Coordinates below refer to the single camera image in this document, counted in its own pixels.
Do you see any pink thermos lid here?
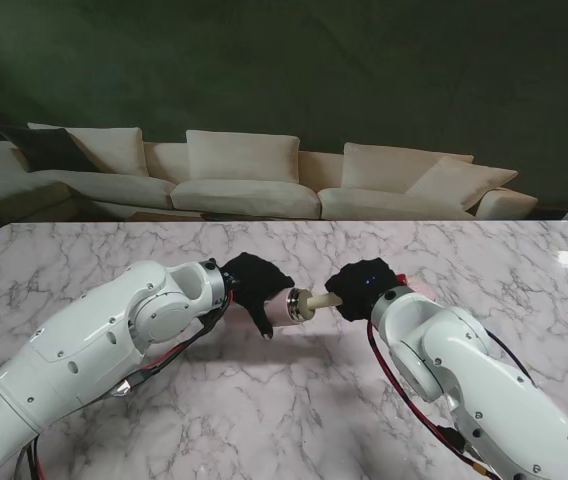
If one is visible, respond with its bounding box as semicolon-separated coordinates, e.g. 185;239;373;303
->
406;279;438;302

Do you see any cream sofa seat cushion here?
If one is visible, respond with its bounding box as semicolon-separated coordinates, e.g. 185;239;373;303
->
170;178;322;220
28;169;177;211
316;187;478;221

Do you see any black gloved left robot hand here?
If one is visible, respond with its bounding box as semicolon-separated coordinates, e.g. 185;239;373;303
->
221;252;295;341

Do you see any pink thermos body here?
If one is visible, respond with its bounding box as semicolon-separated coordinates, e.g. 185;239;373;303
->
262;287;318;329

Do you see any dark brown sofa pillow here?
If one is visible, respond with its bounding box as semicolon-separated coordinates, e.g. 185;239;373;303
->
0;122;101;175

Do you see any cream sofa back pillow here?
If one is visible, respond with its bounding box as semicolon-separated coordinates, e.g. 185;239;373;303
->
27;122;145;178
405;155;519;212
341;142;475;194
185;129;301;184

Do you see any red black right arm cable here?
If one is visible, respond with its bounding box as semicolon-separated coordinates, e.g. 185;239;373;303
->
366;322;535;471

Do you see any cream sofa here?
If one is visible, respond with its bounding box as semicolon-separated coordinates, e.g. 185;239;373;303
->
0;122;539;222

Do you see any sponge cup brush red handle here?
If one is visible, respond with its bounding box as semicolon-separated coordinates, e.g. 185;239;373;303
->
293;272;410;319

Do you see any red black arm cable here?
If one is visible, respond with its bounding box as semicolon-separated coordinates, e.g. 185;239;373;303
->
366;322;535;471
13;287;238;480

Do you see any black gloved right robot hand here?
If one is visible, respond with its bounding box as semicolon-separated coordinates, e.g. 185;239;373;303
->
324;257;408;322

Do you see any red black left arm cable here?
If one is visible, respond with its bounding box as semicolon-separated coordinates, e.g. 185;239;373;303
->
13;287;238;480

